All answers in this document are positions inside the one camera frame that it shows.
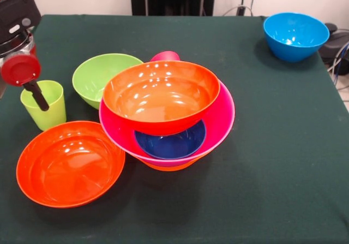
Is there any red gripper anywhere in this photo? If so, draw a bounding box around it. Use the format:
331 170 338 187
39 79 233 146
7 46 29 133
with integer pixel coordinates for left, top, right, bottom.
0 45 50 112

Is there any light green cup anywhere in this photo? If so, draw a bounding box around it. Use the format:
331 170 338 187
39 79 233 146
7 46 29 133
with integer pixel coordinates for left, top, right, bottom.
20 80 67 132

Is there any red-orange bowl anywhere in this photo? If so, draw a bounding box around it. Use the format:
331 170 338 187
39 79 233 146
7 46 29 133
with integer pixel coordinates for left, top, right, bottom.
16 121 126 209
103 60 221 136

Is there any small dark blue bowl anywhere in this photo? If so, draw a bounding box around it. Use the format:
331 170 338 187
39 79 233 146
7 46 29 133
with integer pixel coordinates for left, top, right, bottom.
134 120 207 159

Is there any large orange bowl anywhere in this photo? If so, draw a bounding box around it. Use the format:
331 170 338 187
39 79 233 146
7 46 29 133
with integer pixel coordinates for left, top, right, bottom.
140 156 200 172

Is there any large pink bowl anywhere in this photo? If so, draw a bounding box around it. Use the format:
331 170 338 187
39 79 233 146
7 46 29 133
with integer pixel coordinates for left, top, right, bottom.
98 81 236 167

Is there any light blue bowl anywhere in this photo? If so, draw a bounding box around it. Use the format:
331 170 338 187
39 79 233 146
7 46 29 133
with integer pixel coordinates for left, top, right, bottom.
263 11 330 63

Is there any green bowl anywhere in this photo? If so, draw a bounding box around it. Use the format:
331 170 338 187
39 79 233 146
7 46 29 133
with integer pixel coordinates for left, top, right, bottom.
71 53 145 110

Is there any raspberry red cup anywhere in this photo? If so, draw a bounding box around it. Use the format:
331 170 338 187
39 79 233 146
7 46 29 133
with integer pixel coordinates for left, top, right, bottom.
149 51 180 63

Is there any dark green table cloth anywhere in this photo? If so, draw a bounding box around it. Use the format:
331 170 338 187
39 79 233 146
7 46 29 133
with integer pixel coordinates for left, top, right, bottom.
0 14 349 244

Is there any tangle of floor cables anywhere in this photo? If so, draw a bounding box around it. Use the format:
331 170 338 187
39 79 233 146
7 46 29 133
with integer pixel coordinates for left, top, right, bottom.
326 28 349 86

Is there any black pedestal foot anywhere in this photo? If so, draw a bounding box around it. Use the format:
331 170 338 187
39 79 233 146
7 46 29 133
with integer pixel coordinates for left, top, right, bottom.
321 22 349 63

